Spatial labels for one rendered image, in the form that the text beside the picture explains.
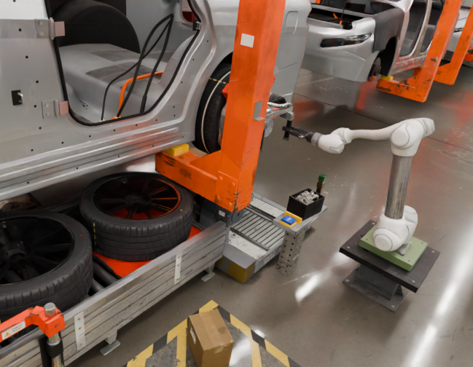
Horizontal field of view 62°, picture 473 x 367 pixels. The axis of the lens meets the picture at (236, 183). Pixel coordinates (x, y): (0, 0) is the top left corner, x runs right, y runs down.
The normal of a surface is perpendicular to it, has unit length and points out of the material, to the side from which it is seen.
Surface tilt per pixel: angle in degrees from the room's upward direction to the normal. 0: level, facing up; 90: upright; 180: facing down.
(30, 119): 91
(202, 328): 0
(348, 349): 0
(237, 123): 90
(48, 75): 89
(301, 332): 0
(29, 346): 90
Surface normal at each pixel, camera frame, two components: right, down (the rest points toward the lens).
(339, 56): -0.15, 0.46
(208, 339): 0.13, -0.87
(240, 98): -0.61, 0.30
